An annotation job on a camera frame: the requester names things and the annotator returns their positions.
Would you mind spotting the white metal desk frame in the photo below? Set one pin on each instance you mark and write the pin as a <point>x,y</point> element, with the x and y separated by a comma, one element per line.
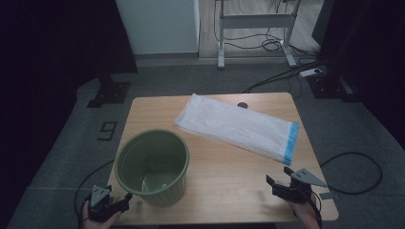
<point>254,21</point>

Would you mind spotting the white cabinet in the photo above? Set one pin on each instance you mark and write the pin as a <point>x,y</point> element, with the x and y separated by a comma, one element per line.
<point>157,25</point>

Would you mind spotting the round dark table grommet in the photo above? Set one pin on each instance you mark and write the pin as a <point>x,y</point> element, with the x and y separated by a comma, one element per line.
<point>243,104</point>

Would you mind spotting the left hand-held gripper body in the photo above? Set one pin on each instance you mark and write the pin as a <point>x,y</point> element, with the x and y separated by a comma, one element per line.
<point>100,211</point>

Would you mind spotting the black stand base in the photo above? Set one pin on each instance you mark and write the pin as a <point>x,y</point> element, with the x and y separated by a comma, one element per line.
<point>110,93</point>
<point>331,87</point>

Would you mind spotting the person's right hand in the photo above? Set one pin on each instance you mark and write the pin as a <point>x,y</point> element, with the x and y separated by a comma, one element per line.
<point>307,213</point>

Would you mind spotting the white trash bag blue band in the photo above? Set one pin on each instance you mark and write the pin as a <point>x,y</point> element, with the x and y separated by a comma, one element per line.
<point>235,127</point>

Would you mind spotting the green plastic trash bin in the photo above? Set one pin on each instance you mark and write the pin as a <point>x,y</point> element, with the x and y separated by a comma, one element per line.
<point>165,191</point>

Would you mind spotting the grey tape strip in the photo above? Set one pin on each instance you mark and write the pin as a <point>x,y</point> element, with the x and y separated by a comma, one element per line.
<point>329,195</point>

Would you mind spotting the person's left hand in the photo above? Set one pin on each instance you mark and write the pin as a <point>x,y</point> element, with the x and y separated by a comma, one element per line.
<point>98,224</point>

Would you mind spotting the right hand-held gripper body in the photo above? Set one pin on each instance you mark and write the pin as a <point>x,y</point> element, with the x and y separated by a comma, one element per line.
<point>302,191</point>

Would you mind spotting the dark curtain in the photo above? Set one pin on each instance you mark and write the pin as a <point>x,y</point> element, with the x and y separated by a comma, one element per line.
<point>47,47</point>
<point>372,47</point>

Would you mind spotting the white power strip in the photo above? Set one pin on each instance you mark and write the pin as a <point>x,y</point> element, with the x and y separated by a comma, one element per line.
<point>309,72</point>

